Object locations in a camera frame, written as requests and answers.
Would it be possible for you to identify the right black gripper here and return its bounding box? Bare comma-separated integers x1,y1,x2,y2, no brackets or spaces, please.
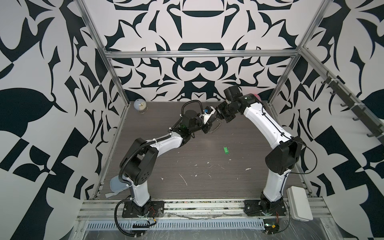
214,101,237,123

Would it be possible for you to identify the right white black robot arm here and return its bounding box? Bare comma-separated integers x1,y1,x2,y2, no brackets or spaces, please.
217,86,304,212

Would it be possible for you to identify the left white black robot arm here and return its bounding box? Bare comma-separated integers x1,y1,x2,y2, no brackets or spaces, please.
118,107,216,207

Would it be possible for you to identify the light blue pad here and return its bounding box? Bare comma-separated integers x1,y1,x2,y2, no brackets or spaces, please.
105,176,129,199

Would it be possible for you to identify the white box device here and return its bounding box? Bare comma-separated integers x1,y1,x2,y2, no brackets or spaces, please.
287,186,313,222

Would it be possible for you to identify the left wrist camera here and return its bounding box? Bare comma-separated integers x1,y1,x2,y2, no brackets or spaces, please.
203,106,216,125

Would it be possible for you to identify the black corrugated cable conduit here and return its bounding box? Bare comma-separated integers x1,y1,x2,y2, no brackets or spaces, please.
113,99,205,238

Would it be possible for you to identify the aluminium frame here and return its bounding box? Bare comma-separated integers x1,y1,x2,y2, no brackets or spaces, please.
74,0,384,145

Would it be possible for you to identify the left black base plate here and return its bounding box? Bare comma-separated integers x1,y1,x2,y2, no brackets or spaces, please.
122,200,165,218

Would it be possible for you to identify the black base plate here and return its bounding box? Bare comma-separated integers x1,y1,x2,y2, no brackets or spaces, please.
122,200,165,218
244,199,287,217

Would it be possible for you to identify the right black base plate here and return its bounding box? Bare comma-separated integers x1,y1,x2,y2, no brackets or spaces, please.
244,199,287,217

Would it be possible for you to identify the white ventilated cable duct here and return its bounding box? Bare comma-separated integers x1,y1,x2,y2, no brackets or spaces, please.
86,219,265,231

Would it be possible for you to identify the wall hook rail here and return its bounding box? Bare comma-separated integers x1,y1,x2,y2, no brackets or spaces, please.
322,71,384,145

